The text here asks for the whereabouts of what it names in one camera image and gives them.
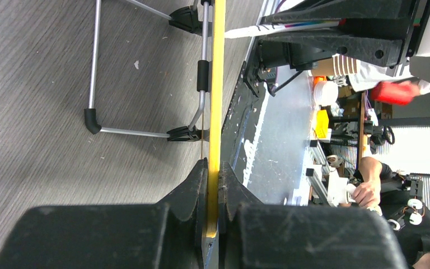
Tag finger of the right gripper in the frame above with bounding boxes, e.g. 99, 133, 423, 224
261, 0, 417, 24
258, 29, 404, 68

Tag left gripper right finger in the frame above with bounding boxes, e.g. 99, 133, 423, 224
218, 162, 408, 268

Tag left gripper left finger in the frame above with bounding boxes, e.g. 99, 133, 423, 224
0, 159, 208, 268

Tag yellow framed whiteboard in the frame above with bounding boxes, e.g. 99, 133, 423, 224
83, 0, 226, 269

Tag person's forearm in background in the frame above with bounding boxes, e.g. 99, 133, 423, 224
358, 157, 382, 187

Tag person's hand in background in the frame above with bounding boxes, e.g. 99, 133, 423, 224
352, 182, 381, 208

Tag red object in background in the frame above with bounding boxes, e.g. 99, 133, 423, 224
370, 81, 420, 105

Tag stack of paper cups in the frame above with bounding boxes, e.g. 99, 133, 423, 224
307, 54, 361, 76

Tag white round container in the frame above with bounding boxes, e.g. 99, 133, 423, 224
313, 81, 339, 106

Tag yellow box in background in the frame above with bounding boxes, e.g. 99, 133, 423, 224
314, 110, 329, 139

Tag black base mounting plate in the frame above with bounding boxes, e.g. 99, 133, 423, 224
221, 61, 268, 186

